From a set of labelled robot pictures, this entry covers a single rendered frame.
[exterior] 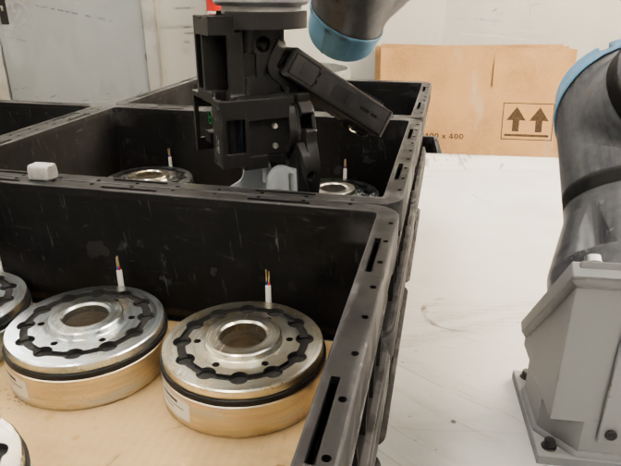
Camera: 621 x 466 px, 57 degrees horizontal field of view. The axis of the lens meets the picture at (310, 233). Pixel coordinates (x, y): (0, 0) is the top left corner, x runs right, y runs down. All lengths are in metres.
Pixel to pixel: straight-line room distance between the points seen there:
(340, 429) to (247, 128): 0.30
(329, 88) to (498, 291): 0.42
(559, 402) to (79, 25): 3.64
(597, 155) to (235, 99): 0.31
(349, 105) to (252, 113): 0.09
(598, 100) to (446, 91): 2.78
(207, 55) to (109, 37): 3.36
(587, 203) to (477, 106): 2.82
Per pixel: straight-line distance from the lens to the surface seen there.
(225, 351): 0.35
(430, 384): 0.61
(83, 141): 0.73
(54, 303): 0.45
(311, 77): 0.48
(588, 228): 0.53
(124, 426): 0.37
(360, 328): 0.25
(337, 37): 0.58
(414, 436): 0.55
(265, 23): 0.45
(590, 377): 0.51
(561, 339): 0.50
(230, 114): 0.44
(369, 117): 0.51
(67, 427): 0.38
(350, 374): 0.23
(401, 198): 0.41
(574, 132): 0.58
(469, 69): 3.34
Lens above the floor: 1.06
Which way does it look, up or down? 23 degrees down
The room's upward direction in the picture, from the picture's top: straight up
